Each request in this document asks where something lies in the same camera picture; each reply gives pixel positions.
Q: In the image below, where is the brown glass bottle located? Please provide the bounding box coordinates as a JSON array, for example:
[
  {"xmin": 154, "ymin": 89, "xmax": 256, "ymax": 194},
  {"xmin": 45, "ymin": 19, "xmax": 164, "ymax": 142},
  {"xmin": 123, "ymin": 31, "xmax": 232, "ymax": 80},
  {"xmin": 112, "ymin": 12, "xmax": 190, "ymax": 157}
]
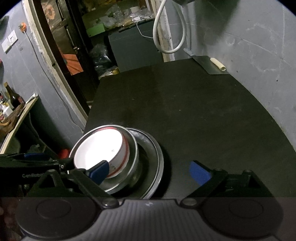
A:
[{"xmin": 4, "ymin": 83, "xmax": 25, "ymax": 110}]

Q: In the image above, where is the dark wooden door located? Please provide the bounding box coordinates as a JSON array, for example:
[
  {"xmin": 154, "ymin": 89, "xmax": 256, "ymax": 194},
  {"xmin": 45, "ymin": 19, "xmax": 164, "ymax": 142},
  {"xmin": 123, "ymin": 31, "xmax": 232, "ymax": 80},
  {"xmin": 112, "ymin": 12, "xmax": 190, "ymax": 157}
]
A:
[{"xmin": 35, "ymin": 0, "xmax": 97, "ymax": 109}]

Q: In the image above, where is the dark plastic bag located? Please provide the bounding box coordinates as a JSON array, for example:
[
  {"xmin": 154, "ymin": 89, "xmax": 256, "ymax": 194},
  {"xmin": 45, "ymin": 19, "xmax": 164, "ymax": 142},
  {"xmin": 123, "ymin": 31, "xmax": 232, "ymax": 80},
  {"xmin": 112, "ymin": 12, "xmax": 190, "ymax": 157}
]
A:
[{"xmin": 89, "ymin": 44, "xmax": 116, "ymax": 75}]

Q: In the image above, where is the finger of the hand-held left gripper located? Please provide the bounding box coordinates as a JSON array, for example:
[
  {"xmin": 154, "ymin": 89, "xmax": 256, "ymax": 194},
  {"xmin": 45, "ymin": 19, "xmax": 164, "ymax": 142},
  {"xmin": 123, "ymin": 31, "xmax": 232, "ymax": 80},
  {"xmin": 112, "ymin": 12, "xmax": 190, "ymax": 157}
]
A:
[
  {"xmin": 0, "ymin": 152, "xmax": 51, "ymax": 163},
  {"xmin": 0, "ymin": 158, "xmax": 75, "ymax": 174}
]

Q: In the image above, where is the white hose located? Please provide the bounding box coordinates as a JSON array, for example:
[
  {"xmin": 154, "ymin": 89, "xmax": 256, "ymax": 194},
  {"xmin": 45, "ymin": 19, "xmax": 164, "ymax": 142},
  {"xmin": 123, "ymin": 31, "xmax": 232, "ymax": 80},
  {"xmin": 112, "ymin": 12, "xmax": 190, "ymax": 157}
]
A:
[{"xmin": 153, "ymin": 0, "xmax": 187, "ymax": 54}]

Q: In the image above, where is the thin white cable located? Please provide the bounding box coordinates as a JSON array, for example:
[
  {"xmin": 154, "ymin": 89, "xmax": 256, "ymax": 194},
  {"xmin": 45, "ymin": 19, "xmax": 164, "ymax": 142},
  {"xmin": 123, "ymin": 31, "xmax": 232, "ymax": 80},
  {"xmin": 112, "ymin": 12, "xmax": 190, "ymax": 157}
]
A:
[{"xmin": 136, "ymin": 20, "xmax": 154, "ymax": 39}]

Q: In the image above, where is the shallow steel basin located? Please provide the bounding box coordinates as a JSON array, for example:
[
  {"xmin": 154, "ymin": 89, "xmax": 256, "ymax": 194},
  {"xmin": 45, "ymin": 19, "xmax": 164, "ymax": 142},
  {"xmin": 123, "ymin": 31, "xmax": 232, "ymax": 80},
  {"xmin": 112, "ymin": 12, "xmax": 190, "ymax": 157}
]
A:
[{"xmin": 116, "ymin": 129, "xmax": 161, "ymax": 197}]

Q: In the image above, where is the small white roll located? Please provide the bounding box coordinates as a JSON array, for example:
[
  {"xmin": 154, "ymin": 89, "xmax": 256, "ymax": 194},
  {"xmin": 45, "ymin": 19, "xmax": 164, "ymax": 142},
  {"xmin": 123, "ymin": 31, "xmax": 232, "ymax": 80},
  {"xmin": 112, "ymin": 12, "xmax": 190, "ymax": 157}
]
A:
[{"xmin": 210, "ymin": 58, "xmax": 226, "ymax": 71}]

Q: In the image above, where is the green box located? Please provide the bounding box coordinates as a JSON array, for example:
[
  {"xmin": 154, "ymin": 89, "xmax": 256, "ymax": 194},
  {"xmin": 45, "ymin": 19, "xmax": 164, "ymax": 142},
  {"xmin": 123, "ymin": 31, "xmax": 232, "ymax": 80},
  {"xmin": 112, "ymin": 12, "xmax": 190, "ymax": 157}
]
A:
[{"xmin": 86, "ymin": 23, "xmax": 106, "ymax": 37}]

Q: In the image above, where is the grey cabinet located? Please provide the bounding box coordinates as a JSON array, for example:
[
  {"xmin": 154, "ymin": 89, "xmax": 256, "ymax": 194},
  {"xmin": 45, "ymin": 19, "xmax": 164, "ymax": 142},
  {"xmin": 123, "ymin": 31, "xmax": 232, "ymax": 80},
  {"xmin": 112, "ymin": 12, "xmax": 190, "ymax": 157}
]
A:
[{"xmin": 107, "ymin": 19, "xmax": 164, "ymax": 73}]

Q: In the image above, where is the large steel plate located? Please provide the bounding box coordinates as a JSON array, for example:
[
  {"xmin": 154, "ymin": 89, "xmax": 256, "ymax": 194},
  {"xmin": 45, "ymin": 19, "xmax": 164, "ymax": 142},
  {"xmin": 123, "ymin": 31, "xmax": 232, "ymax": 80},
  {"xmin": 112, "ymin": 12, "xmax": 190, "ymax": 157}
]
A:
[{"xmin": 111, "ymin": 128, "xmax": 165, "ymax": 200}]

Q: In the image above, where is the wooden side shelf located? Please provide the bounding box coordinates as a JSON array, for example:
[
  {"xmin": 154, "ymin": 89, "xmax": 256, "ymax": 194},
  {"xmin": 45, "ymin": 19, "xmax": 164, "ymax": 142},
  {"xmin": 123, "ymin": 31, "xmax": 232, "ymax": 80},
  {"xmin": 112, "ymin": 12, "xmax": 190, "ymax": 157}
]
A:
[{"xmin": 0, "ymin": 93, "xmax": 39, "ymax": 154}]

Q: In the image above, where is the white bowl red rim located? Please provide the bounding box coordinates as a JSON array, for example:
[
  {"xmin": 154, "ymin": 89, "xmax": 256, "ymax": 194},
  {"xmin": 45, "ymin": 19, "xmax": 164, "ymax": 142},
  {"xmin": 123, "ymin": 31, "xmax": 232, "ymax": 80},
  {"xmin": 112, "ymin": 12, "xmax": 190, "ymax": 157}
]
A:
[{"xmin": 73, "ymin": 128, "xmax": 130, "ymax": 179}]

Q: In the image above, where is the white wall switch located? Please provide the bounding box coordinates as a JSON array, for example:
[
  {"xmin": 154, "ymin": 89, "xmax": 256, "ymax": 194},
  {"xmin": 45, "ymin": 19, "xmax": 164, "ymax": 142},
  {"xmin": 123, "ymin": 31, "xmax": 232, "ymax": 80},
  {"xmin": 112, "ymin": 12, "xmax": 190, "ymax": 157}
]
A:
[{"xmin": 1, "ymin": 29, "xmax": 19, "ymax": 53}]

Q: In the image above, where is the red round object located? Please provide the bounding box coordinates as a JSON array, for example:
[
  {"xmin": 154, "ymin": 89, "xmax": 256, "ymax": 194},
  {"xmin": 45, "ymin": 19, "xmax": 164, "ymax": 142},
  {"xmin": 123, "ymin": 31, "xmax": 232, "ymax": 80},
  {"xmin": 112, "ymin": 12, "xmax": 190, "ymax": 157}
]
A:
[{"xmin": 58, "ymin": 148, "xmax": 71, "ymax": 159}]

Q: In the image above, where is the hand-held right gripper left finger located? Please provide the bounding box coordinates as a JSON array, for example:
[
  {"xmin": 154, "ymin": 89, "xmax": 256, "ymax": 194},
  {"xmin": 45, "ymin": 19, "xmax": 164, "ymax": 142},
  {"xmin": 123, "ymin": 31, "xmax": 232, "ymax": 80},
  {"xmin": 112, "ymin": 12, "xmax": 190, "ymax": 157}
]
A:
[{"xmin": 29, "ymin": 160, "xmax": 119, "ymax": 208}]

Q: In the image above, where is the deep steel bowl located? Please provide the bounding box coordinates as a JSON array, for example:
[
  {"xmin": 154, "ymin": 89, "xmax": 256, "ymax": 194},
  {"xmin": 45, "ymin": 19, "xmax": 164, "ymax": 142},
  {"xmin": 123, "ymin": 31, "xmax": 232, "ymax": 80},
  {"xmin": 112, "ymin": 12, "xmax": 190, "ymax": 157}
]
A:
[{"xmin": 69, "ymin": 125, "xmax": 139, "ymax": 194}]

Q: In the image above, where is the thin wall cable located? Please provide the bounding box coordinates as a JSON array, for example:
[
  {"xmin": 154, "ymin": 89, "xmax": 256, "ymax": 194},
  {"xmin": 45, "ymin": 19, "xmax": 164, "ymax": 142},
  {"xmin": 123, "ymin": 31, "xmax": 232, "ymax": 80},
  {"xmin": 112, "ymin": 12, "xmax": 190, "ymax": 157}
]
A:
[{"xmin": 24, "ymin": 31, "xmax": 85, "ymax": 134}]

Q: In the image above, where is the sunflower picture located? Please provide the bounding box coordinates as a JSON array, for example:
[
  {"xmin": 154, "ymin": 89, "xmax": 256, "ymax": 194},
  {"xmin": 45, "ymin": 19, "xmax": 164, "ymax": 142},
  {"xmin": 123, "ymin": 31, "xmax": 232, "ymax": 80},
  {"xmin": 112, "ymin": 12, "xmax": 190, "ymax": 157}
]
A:
[{"xmin": 45, "ymin": 3, "xmax": 56, "ymax": 24}]

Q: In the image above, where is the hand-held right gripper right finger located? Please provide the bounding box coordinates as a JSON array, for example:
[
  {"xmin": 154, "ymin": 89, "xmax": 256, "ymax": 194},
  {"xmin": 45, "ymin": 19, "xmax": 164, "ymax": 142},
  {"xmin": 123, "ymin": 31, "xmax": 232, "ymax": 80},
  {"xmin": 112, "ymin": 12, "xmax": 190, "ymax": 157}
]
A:
[{"xmin": 179, "ymin": 160, "xmax": 274, "ymax": 208}]

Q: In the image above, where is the steel cleaver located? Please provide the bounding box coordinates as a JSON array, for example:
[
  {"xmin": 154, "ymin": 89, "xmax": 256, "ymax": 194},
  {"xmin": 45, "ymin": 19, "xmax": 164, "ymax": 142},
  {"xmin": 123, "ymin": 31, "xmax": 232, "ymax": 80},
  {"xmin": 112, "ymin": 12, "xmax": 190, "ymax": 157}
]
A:
[{"xmin": 184, "ymin": 48, "xmax": 230, "ymax": 75}]

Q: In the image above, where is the pile of clear plastic bags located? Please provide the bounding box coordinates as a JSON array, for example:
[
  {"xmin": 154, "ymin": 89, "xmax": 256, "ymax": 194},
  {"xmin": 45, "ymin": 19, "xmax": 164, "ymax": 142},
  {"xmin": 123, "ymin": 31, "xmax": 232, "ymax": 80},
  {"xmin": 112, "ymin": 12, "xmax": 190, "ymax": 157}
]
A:
[{"xmin": 102, "ymin": 4, "xmax": 155, "ymax": 29}]

